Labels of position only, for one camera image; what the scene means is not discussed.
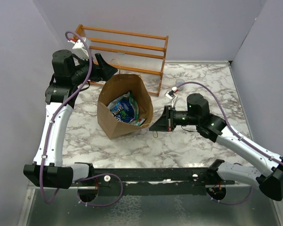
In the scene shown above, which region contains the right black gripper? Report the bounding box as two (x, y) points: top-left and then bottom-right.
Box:
(150, 105), (200, 132)

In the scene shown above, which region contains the small clear plastic cup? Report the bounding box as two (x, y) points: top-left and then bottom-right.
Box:
(175, 79), (185, 91)

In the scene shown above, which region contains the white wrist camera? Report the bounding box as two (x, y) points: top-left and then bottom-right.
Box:
(165, 87), (178, 107)
(68, 38), (89, 60)

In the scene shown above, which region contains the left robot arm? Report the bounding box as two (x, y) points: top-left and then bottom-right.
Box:
(23, 49), (117, 189)

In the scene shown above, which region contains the brown paper bag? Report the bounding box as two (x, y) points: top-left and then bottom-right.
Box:
(97, 58), (160, 140)

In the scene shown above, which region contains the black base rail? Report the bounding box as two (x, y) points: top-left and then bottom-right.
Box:
(75, 167), (234, 197)

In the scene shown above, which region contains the green snack packet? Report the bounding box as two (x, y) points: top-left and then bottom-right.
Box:
(124, 91), (145, 126)

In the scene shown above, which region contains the blue salt vinegar chips bag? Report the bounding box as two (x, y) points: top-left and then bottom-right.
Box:
(108, 97), (126, 123)

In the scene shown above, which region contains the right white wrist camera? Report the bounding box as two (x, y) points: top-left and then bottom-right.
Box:
(165, 87), (178, 107)

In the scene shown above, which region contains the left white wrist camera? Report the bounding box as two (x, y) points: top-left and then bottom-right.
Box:
(68, 38), (89, 60)

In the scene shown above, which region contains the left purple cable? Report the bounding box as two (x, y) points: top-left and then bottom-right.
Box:
(39, 31), (94, 203)

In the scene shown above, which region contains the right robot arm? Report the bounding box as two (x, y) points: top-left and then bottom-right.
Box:
(149, 93), (283, 201)

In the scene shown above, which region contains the wooden shelf rack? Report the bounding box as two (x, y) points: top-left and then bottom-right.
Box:
(76, 24), (169, 96)

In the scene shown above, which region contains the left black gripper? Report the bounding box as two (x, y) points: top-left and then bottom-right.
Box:
(71, 53), (117, 85)

